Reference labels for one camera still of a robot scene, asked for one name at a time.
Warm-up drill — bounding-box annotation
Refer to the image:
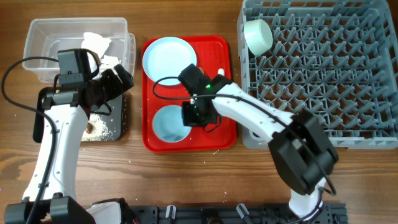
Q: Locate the brown food scrap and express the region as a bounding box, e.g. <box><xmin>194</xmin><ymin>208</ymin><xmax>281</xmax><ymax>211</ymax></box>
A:
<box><xmin>85</xmin><ymin>123</ymin><xmax>93</xmax><ymax>134</ymax></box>

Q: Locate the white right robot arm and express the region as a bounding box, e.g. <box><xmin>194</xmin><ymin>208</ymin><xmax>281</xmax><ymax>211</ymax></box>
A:
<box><xmin>177</xmin><ymin>64</ymin><xmax>338</xmax><ymax>222</ymax></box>

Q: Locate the white plastic spoon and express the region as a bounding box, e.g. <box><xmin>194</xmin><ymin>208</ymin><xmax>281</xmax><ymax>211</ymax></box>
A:
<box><xmin>218</xmin><ymin>68</ymin><xmax>225</xmax><ymax>76</ymax></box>

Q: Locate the pile of rice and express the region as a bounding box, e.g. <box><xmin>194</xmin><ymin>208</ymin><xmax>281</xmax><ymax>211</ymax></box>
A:
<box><xmin>81</xmin><ymin>114</ymin><xmax>113</xmax><ymax>142</ymax></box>

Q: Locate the red serving tray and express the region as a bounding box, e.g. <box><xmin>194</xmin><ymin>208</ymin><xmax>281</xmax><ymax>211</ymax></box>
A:
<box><xmin>142</xmin><ymin>35</ymin><xmax>237</xmax><ymax>153</ymax></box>

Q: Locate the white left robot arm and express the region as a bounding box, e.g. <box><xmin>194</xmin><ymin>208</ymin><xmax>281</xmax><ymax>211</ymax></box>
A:
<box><xmin>3</xmin><ymin>49</ymin><xmax>139</xmax><ymax>223</ymax></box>

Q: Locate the white napkin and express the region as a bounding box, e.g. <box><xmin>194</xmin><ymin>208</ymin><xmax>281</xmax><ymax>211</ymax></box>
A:
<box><xmin>81</xmin><ymin>32</ymin><xmax>121</xmax><ymax>70</ymax></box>

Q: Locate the black rectangular tray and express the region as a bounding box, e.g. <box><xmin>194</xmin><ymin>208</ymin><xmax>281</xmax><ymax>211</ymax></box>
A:
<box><xmin>32</xmin><ymin>87</ymin><xmax>124</xmax><ymax>143</ymax></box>

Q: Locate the green bowl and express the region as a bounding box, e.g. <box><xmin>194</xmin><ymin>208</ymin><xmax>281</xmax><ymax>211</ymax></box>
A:
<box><xmin>244</xmin><ymin>19</ymin><xmax>273</xmax><ymax>56</ymax></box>

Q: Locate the light blue plate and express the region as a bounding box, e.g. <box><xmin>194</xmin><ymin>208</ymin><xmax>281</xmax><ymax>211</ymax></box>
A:
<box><xmin>142</xmin><ymin>37</ymin><xmax>197</xmax><ymax>86</ymax></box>

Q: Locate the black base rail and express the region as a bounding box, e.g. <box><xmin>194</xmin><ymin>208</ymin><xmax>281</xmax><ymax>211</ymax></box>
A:
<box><xmin>130</xmin><ymin>202</ymin><xmax>349</xmax><ymax>224</ymax></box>

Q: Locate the grey dishwasher rack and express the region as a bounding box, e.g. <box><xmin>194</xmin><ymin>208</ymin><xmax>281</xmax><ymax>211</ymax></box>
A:
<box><xmin>237</xmin><ymin>1</ymin><xmax>397</xmax><ymax>149</ymax></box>

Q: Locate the clear plastic storage bin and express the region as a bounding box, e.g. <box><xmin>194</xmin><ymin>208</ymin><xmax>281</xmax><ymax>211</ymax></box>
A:
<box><xmin>24</xmin><ymin>17</ymin><xmax>136</xmax><ymax>74</ymax></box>

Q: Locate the small blue bowl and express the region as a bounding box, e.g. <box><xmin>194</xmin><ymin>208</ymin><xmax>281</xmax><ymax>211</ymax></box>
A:
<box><xmin>152</xmin><ymin>105</ymin><xmax>192</xmax><ymax>143</ymax></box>

